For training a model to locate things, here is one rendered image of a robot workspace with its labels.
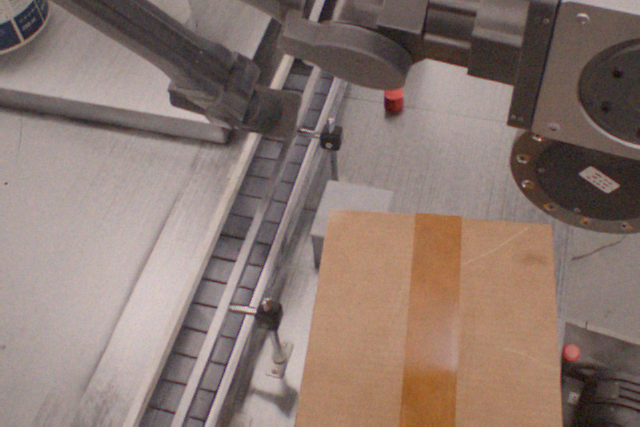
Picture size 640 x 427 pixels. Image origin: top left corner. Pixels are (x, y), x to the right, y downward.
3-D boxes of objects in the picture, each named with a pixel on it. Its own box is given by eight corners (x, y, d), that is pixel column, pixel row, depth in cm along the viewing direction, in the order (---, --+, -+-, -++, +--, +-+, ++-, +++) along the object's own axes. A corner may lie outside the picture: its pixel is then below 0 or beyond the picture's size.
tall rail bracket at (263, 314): (243, 339, 107) (224, 279, 94) (293, 351, 106) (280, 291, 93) (236, 360, 106) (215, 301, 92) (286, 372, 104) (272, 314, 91)
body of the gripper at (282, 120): (238, 84, 113) (220, 77, 105) (304, 95, 110) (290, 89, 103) (230, 127, 113) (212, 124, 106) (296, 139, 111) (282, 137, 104)
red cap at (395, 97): (398, 115, 131) (398, 101, 129) (380, 109, 132) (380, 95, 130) (406, 102, 133) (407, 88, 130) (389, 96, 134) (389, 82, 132)
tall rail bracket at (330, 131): (303, 175, 125) (294, 105, 111) (347, 183, 123) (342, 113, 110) (298, 191, 123) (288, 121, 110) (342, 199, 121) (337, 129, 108)
